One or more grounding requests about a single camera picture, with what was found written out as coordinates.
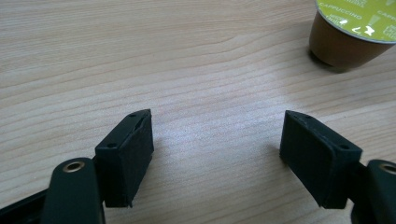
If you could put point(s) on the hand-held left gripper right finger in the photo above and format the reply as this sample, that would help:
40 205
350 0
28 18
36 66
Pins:
320 158

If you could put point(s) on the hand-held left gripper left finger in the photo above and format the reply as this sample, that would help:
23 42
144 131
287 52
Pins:
124 161

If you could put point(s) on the green-lid brown coffee capsule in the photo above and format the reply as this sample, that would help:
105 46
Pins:
339 46

